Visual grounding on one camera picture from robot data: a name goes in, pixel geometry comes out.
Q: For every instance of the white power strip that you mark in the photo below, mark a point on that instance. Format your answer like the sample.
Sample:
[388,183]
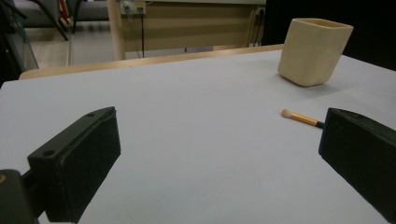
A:
[133,7]

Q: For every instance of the light wooden desk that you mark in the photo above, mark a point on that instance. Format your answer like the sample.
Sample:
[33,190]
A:
[186,28]

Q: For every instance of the black stand leg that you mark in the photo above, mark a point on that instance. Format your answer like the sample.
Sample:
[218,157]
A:
[51,21]

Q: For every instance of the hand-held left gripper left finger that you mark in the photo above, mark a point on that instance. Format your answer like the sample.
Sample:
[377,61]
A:
[77,161]

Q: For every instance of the cream square ceramic cup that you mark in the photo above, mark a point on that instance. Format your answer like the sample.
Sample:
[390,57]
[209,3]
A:
[313,51]

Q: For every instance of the grey sofa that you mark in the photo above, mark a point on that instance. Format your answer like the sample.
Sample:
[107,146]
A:
[53,11]

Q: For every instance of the small makeup brush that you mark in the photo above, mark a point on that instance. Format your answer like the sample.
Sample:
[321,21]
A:
[300,118]

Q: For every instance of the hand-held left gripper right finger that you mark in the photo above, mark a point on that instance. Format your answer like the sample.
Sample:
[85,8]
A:
[361,152]

